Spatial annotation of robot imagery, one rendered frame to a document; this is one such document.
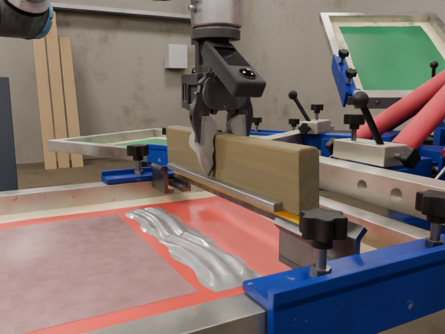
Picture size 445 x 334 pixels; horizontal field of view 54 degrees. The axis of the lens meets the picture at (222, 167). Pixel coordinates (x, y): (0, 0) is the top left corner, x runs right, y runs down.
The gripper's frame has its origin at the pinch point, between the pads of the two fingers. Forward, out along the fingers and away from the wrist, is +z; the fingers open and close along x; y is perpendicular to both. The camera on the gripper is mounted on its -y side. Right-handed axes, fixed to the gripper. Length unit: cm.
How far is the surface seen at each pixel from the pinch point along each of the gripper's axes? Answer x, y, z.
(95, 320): 23.2, -17.9, 10.0
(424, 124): -51, 4, -4
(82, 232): 19.4, 9.0, 10.1
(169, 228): 7.3, 3.8, 9.7
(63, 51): -79, 667, -66
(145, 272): 15.5, -9.4, 10.0
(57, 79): -66, 653, -24
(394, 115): -62, 22, -5
